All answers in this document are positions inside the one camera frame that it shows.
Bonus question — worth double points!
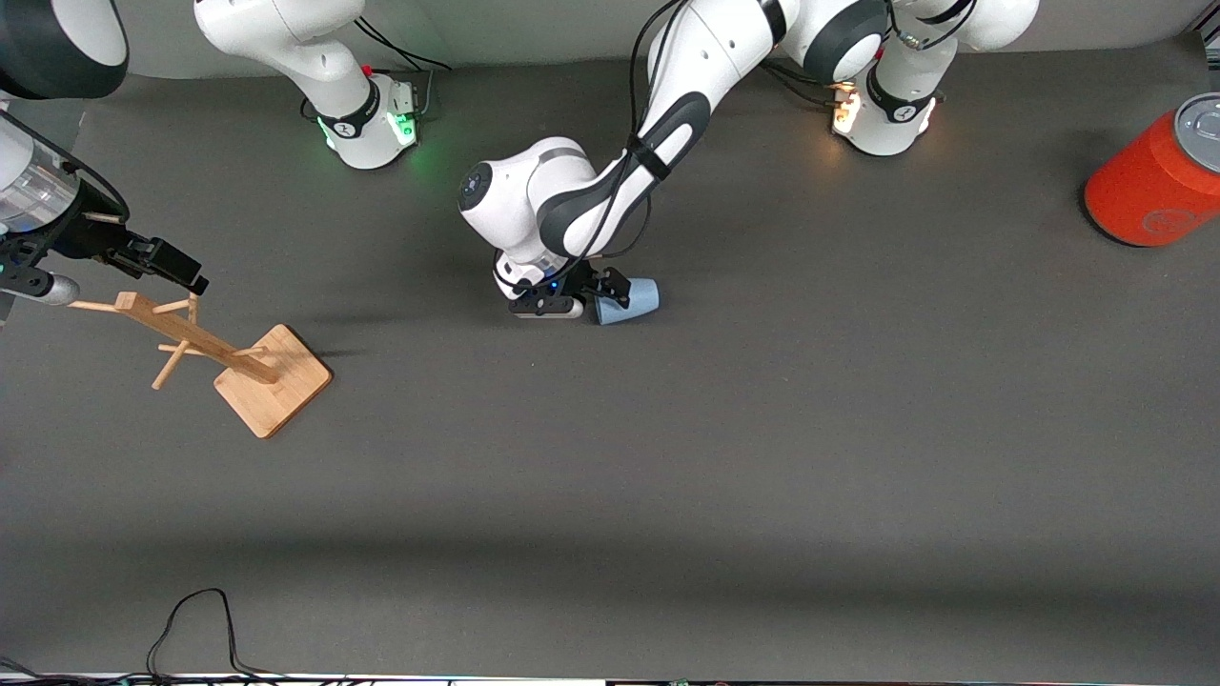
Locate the wooden cup stand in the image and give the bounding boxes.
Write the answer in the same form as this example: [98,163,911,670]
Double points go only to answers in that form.
[67,292,334,440]

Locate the black right arm base cables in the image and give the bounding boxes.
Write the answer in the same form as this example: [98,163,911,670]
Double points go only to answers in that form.
[355,13,451,117]

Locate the light blue cup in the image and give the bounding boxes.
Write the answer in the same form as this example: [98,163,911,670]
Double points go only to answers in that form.
[593,277,661,328]

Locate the black left arm base cables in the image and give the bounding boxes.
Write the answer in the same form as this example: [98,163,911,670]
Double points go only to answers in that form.
[762,57,859,108]

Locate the thin black looped cable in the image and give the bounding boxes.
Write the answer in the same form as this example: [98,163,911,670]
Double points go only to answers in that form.
[146,588,287,680]

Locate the black arm base cables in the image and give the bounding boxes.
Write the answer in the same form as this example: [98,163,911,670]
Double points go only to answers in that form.
[355,13,451,117]
[762,57,859,108]

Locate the orange can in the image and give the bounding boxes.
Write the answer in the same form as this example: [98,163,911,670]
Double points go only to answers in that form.
[1083,92,1220,249]

